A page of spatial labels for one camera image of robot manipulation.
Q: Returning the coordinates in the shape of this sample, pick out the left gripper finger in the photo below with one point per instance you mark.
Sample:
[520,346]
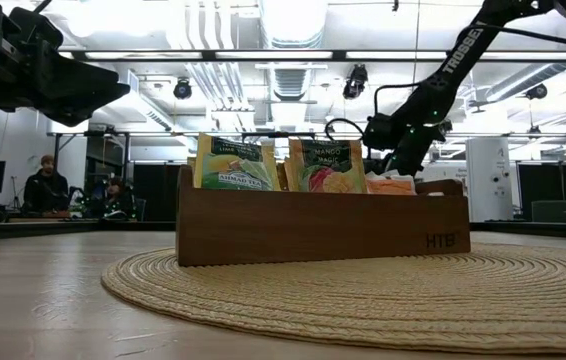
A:
[78,90]

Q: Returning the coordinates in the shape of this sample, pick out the orange and white tea packet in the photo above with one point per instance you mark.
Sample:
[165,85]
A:
[388,175]

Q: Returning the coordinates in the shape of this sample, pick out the plain orange tea packet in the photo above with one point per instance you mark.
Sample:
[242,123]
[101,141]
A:
[390,187]

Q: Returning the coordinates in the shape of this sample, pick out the green and black tea packet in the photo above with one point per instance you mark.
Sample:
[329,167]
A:
[235,165]

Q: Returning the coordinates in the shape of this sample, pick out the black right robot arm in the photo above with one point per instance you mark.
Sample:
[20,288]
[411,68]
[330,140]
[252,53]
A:
[463,45]

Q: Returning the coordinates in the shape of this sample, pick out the white ceiling column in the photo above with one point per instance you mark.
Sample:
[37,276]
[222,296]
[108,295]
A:
[68,127]

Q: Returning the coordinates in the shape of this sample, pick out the white pillar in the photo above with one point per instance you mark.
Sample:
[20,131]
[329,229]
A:
[489,175]

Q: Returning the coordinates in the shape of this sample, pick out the person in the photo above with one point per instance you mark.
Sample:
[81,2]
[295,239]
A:
[45,185]
[113,195]

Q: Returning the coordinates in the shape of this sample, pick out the dark partition panels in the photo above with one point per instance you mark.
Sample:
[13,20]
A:
[555,185]
[155,192]

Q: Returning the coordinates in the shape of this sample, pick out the dark green chair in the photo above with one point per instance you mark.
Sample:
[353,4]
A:
[553,210]

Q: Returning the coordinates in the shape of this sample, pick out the round woven straw placemat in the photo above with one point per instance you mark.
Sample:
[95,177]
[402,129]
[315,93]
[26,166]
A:
[363,300]

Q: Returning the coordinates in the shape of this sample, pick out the black overhead crossbeam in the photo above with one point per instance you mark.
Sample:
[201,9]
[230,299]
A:
[273,55]

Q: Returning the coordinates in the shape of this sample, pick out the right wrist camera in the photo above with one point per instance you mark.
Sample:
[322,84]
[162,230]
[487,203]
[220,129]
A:
[380,132]

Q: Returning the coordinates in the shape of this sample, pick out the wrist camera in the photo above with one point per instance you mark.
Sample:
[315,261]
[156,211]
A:
[33,27]
[380,132]

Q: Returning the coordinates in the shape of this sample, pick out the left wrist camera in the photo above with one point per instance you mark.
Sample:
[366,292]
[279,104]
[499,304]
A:
[33,27]

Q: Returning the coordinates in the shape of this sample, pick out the black overhead camera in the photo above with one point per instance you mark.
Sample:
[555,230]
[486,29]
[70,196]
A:
[355,82]

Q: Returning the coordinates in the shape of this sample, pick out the black dome ceiling camera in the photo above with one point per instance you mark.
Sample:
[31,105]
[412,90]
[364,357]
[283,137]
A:
[537,91]
[182,90]

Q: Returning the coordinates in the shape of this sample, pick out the black aluminium table frame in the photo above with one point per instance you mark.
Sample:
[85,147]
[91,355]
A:
[38,229]

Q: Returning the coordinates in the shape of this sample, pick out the silver ventilation duct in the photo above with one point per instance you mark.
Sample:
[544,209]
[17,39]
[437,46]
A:
[290,45]

